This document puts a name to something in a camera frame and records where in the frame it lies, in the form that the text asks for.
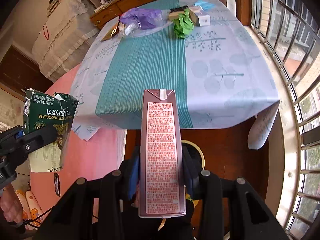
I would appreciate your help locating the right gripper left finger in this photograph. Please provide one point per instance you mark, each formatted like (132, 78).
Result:
(133, 173)

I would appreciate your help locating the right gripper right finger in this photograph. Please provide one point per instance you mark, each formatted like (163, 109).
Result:
(191, 170)

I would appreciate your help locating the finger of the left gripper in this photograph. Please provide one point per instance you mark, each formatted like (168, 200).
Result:
(36, 140)

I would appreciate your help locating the pink milk carton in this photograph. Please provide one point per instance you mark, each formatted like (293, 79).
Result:
(161, 185)

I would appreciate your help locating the green chocolate milk carton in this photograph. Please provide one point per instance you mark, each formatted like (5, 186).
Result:
(40, 110)

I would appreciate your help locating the green paper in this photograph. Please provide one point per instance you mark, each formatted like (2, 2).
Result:
(183, 25)

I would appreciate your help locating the purple plastic bag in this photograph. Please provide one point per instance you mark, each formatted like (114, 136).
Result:
(147, 18)

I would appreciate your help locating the light blue face mask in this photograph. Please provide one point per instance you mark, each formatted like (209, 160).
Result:
(204, 5)

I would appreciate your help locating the round blue trash bin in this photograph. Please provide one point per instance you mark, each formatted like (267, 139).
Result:
(195, 152)

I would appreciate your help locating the person's left hand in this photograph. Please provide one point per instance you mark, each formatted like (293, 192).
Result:
(11, 205)

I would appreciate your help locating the dark wooden door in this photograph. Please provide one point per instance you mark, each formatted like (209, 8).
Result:
(19, 73)

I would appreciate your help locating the teal striped floral tablecloth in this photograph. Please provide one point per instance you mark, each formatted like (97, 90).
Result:
(217, 72)

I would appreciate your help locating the white lace covered furniture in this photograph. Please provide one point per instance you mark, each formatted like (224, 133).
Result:
(65, 38)

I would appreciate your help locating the golden snack wrapper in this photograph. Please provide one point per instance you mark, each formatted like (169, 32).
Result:
(111, 33)

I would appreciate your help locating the white small box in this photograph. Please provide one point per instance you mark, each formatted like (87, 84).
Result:
(198, 16)

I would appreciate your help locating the black comb brush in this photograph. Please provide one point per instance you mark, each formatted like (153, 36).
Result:
(179, 9)

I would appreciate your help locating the metal window grille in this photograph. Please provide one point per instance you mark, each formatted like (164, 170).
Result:
(289, 32)

